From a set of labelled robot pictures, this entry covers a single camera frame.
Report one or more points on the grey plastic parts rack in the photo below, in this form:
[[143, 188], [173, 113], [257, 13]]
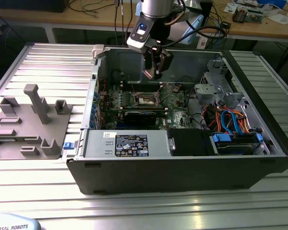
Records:
[[26, 124]]

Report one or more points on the blue box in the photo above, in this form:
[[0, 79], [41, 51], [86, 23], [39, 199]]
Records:
[[273, 3]]

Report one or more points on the grey metal drive cage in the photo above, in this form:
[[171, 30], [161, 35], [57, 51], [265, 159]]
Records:
[[211, 88]]

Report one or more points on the CPU socket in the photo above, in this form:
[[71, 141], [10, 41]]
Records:
[[146, 99]]

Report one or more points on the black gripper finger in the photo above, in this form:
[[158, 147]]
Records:
[[149, 60], [165, 61]]

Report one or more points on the black equipment case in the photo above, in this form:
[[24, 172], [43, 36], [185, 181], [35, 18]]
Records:
[[26, 6]]

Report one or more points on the wooden desk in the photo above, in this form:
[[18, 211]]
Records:
[[91, 19]]

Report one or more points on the grey power supply unit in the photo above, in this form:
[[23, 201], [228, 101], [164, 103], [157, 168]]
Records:
[[96, 143]]

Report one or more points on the blue plastic latch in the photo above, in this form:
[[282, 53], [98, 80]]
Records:
[[68, 146]]

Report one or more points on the black open PC case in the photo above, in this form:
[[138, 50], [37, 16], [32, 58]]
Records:
[[158, 175]]

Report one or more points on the black RAM slot bank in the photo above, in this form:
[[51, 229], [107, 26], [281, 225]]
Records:
[[144, 109], [144, 86]]

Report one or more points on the green motherboard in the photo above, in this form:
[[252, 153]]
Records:
[[175, 115]]

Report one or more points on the hard disk in blue carrier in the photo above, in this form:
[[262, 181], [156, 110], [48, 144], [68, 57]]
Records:
[[235, 146]]

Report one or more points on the green circuit board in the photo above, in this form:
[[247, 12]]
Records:
[[254, 16]]

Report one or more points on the thin metal locking lever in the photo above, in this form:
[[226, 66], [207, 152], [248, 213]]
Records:
[[133, 89], [162, 88]]

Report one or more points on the CPU cooler heatsink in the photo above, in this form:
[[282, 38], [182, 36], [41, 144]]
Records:
[[240, 15]]

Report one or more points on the silver CPU plate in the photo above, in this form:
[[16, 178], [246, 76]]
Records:
[[147, 73]]

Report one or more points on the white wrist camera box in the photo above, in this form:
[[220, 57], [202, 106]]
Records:
[[140, 45]]

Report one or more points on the white papers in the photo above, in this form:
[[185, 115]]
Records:
[[280, 18]]

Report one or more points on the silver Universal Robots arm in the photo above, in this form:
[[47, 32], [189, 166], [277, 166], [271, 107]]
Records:
[[156, 7]]

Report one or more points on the small black adapter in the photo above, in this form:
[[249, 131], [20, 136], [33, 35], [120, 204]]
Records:
[[226, 25]]

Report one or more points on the black graphics card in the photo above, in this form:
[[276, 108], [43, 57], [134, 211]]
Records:
[[139, 117]]

